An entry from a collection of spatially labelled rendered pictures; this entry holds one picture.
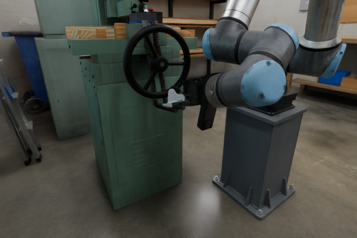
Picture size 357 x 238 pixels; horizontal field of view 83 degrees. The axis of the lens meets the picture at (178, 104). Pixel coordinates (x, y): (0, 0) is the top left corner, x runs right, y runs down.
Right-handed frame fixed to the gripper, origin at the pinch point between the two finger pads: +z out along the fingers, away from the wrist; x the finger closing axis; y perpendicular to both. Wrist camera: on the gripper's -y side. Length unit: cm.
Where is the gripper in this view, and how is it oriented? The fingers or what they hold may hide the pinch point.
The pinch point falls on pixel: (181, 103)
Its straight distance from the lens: 72.1
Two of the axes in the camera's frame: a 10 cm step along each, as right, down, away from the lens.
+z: -4.8, 0.5, 8.8
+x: -8.6, 1.7, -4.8
